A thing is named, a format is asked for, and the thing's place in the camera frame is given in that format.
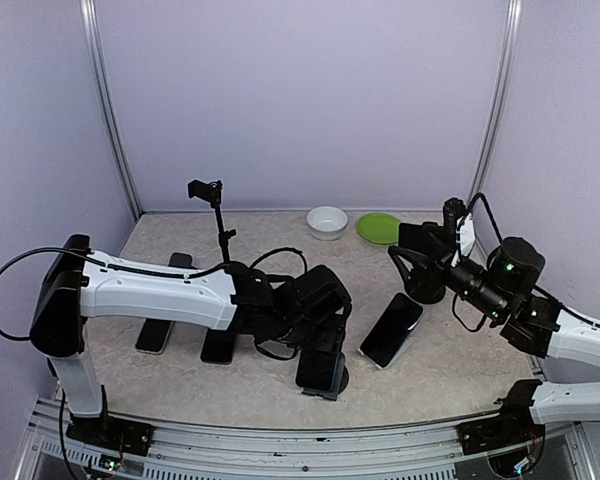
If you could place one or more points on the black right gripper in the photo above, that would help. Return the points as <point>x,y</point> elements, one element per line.
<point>440,261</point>

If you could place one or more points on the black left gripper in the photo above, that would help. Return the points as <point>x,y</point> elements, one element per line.
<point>331,338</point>

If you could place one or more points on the short black pole phone stand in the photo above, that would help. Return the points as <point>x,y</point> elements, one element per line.
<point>425,289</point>

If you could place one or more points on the blue edged black phone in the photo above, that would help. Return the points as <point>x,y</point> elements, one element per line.
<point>322,374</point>

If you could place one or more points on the dark round base phone stand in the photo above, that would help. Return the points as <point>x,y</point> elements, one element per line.
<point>334,393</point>

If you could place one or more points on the purple edged black phone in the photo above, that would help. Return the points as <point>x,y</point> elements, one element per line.
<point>218,347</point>

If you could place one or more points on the phone with clear case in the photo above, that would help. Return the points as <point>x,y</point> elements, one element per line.
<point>153,336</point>

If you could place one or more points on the tall black pole phone stand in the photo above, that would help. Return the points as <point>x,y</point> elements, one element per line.
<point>211,193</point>

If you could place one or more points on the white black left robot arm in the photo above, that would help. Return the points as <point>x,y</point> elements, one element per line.
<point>307,314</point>

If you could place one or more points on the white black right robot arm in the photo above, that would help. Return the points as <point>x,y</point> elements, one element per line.
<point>505,292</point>

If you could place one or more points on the black phone on short stand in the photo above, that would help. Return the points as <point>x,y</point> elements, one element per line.
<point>412,237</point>

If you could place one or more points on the black phone on white stand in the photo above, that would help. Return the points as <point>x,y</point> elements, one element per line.
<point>392,330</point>

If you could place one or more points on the small dark grey phone stand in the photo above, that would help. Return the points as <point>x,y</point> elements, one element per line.
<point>181,260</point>

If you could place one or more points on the green plate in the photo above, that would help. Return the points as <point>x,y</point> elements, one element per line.
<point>379,228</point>

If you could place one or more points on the white ceramic bowl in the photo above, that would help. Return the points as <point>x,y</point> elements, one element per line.
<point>327,223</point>

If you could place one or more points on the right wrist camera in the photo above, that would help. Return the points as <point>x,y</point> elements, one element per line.
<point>458,229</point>

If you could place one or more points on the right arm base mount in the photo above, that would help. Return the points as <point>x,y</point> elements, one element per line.
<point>496,432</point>

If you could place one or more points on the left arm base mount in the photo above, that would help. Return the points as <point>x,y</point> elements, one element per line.
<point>112,433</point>

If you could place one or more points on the right aluminium frame post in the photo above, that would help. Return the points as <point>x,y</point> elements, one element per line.
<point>504,70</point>

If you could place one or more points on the aluminium frame post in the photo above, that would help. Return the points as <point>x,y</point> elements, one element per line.
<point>504,70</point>
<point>88,10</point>

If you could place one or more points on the aluminium front rail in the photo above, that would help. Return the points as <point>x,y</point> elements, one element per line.
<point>188,451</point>

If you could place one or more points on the left aluminium frame post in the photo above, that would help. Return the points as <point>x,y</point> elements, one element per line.
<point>88,10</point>

